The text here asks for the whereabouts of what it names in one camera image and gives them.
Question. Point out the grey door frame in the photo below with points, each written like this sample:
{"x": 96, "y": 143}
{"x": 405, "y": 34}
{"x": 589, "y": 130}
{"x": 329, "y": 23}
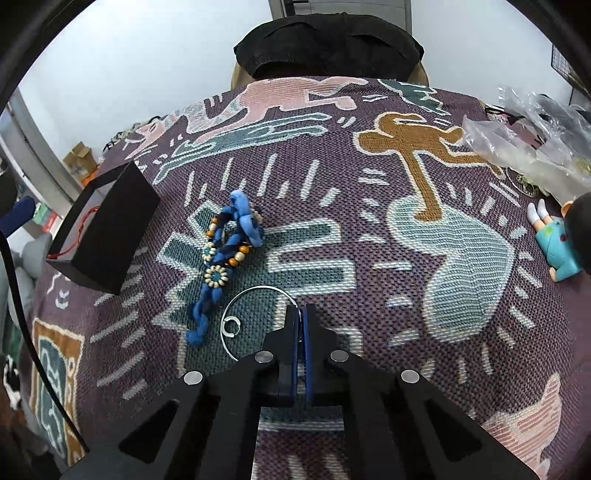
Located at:
{"x": 37, "y": 143}

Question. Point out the grey cloth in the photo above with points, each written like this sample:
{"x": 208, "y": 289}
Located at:
{"x": 30, "y": 258}

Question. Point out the small cardboard box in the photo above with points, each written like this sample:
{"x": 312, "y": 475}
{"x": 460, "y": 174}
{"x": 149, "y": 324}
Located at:
{"x": 78, "y": 161}

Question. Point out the printed blanket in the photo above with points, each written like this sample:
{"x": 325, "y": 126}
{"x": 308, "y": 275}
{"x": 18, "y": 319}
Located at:
{"x": 369, "y": 258}

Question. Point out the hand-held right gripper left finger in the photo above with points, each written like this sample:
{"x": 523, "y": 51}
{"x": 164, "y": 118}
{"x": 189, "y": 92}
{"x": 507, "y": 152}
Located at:
{"x": 292, "y": 355}

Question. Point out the silver bangle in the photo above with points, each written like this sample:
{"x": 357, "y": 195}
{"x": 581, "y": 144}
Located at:
{"x": 251, "y": 289}

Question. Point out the black jewelry box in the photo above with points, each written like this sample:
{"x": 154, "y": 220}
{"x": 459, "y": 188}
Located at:
{"x": 111, "y": 230}

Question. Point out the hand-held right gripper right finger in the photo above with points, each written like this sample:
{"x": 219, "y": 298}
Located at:
{"x": 310, "y": 360}

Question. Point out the black-haired doll figure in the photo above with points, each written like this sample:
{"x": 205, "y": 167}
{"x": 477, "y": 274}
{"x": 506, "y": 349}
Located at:
{"x": 561, "y": 244}

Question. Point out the black jacket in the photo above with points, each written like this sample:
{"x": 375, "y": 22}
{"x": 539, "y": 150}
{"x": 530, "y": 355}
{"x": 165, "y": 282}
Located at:
{"x": 328, "y": 46}

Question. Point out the clear plastic bag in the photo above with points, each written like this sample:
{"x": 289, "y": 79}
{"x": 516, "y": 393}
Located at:
{"x": 526, "y": 143}

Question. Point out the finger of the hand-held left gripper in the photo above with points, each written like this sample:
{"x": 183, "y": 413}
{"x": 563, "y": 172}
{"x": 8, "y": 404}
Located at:
{"x": 18, "y": 213}

